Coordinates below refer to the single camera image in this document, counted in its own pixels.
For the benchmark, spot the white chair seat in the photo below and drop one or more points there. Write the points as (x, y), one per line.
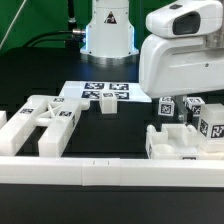
(181, 142)

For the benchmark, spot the thin grey rod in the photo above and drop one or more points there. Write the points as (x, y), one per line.
(2, 42)

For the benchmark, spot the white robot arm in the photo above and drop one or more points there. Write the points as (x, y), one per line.
(109, 35)

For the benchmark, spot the white tagged cube left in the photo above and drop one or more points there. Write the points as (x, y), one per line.
(166, 106)

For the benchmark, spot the white chair back frame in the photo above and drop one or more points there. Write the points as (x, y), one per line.
(59, 115)

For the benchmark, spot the white front rail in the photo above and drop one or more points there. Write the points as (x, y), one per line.
(111, 172)

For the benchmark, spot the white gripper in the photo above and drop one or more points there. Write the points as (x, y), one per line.
(184, 52)

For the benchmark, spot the white tagged cube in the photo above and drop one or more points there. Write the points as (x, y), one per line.
(194, 104)
(166, 106)

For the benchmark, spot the white left block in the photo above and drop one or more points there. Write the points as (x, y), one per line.
(3, 118)

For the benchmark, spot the white tagged cube right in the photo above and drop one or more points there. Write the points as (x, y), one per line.
(194, 104)

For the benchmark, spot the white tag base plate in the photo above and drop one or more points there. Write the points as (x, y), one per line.
(90, 89)

